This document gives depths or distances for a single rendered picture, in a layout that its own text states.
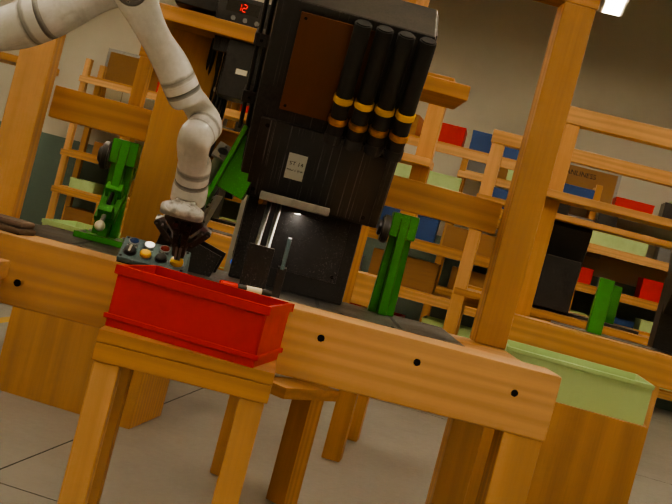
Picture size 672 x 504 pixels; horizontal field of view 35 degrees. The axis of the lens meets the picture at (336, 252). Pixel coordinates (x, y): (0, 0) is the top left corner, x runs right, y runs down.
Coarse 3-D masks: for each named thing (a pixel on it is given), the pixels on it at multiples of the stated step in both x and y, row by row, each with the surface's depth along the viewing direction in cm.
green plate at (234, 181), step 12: (240, 132) 256; (240, 144) 257; (228, 156) 256; (240, 156) 257; (228, 168) 257; (240, 168) 257; (216, 180) 256; (228, 180) 257; (240, 180) 257; (228, 192) 257; (240, 192) 257
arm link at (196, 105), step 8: (200, 88) 211; (184, 96) 208; (192, 96) 209; (200, 96) 210; (176, 104) 209; (184, 104) 209; (192, 104) 210; (200, 104) 213; (208, 104) 214; (192, 112) 215; (200, 112) 214; (208, 112) 215; (216, 112) 215; (208, 120) 213; (216, 120) 215; (216, 128) 214; (216, 136) 214
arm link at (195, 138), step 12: (192, 120) 212; (180, 132) 212; (192, 132) 210; (204, 132) 210; (180, 144) 213; (192, 144) 211; (204, 144) 211; (180, 156) 215; (192, 156) 214; (204, 156) 213; (180, 168) 218; (192, 168) 216; (204, 168) 217; (180, 180) 219; (192, 180) 218; (204, 180) 219
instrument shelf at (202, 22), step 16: (176, 16) 279; (192, 16) 279; (208, 16) 280; (192, 32) 290; (208, 32) 282; (224, 32) 280; (240, 32) 280; (432, 80) 282; (448, 80) 283; (432, 96) 292; (448, 96) 284; (464, 96) 283
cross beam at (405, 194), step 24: (72, 96) 300; (96, 96) 300; (72, 120) 300; (96, 120) 300; (120, 120) 300; (144, 120) 301; (216, 144) 302; (408, 192) 304; (432, 192) 304; (456, 192) 305; (432, 216) 305; (456, 216) 305; (480, 216) 305
